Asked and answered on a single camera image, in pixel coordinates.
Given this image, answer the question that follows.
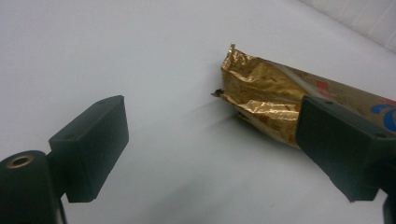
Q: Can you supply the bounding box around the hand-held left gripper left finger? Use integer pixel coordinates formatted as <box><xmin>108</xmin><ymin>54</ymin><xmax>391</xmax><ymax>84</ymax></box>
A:
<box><xmin>48</xmin><ymin>94</ymin><xmax>130</xmax><ymax>203</ymax></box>

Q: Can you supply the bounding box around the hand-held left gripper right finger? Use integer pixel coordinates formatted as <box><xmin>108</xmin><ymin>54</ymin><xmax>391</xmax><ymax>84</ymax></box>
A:
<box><xmin>294</xmin><ymin>94</ymin><xmax>396</xmax><ymax>203</ymax></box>

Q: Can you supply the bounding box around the gold foil snack wrapper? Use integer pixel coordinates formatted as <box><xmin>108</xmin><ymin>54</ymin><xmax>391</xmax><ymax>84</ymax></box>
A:
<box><xmin>211</xmin><ymin>42</ymin><xmax>396</xmax><ymax>148</ymax></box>

